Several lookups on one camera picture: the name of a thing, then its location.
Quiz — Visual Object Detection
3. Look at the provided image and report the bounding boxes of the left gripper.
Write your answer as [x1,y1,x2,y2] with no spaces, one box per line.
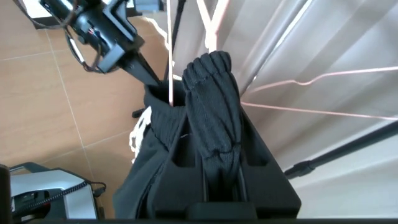
[40,0,146,74]

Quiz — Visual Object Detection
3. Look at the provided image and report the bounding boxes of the beige curtain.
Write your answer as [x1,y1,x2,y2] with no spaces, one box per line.
[172,0,398,218]

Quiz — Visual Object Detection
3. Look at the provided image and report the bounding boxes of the black coiled cable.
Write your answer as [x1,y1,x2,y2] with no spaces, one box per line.
[12,180,107,214]

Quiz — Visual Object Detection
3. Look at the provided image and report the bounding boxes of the black clothes rack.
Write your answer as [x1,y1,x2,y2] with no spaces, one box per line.
[132,0,398,180]

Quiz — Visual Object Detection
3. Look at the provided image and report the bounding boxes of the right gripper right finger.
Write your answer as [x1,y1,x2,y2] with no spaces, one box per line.
[239,107,302,218]

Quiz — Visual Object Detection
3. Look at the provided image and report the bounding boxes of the pink clothes hanger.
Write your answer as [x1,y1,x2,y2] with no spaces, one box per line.
[166,0,231,106]
[241,65,398,121]

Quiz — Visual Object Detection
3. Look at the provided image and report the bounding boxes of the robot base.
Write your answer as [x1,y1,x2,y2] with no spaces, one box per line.
[0,161,105,220]

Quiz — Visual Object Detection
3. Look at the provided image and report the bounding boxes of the black shorts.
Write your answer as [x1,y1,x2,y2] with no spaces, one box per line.
[112,50,243,220]

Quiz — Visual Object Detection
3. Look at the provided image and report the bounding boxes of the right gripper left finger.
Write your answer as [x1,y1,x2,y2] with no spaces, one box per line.
[152,111,208,218]

